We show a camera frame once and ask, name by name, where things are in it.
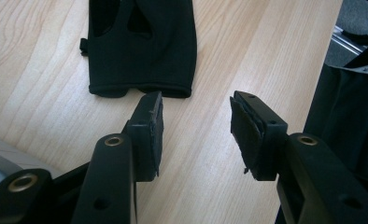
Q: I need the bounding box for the aluminium floor rail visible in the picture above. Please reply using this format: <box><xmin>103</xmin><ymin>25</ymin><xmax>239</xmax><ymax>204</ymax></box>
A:
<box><xmin>331</xmin><ymin>24</ymin><xmax>368</xmax><ymax>58</ymax></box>

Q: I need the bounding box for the black curtain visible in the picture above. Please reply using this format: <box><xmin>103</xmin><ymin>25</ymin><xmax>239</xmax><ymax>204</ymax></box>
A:
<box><xmin>303</xmin><ymin>38</ymin><xmax>368</xmax><ymax>195</ymax></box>

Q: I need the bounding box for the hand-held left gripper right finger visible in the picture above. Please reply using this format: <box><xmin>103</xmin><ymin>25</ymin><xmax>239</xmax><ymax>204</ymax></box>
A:
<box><xmin>229</xmin><ymin>91</ymin><xmax>289</xmax><ymax>182</ymax></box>

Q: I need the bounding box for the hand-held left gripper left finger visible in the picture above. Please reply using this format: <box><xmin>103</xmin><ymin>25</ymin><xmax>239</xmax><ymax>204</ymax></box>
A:
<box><xmin>121</xmin><ymin>91</ymin><xmax>165</xmax><ymax>183</ymax></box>

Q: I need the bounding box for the grey metal tray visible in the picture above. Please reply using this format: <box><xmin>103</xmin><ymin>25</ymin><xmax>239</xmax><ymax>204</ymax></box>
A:
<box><xmin>0</xmin><ymin>133</ymin><xmax>62</xmax><ymax>198</ymax></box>

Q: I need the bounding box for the black glove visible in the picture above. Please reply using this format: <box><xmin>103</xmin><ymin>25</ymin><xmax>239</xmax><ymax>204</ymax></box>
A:
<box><xmin>79</xmin><ymin>0</ymin><xmax>198</xmax><ymax>99</ymax></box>

